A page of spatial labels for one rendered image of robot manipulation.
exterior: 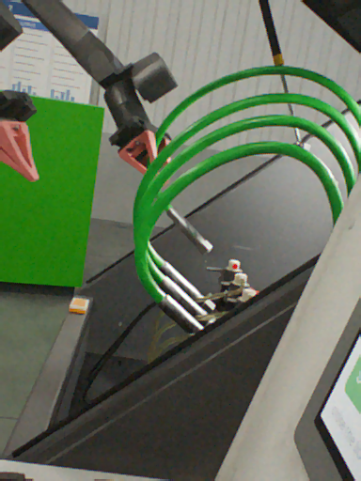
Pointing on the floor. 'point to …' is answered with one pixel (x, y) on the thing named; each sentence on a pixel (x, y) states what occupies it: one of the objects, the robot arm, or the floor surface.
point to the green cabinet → (51, 200)
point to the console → (300, 359)
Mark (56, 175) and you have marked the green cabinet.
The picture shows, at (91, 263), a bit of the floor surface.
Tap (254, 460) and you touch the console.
